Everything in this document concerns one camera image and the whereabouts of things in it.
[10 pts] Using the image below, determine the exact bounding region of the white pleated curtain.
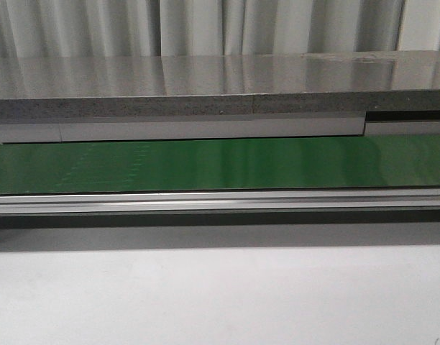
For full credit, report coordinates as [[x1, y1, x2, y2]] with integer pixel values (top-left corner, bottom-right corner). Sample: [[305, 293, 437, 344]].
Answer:
[[0, 1, 440, 58]]

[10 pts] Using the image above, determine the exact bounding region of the green conveyor belt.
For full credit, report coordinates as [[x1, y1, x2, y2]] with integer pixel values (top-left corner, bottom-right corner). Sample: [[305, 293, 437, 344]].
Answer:
[[0, 134, 440, 195]]

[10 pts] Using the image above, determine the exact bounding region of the grey right rail segment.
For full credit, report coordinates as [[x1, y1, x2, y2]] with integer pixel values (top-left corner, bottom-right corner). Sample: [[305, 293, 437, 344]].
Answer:
[[365, 121, 440, 136]]

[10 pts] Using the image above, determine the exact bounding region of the aluminium conveyor frame rail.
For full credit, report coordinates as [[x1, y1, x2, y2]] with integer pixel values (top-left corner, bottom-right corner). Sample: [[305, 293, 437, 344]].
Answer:
[[0, 187, 440, 216]]

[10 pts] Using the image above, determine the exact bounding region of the grey stone-edged back table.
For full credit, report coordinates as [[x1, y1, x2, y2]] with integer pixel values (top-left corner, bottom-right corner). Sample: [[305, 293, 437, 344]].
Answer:
[[0, 51, 440, 124]]

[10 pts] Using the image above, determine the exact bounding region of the grey rail under table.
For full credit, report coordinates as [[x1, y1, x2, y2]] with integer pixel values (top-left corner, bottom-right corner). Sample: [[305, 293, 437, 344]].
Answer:
[[0, 111, 366, 144]]

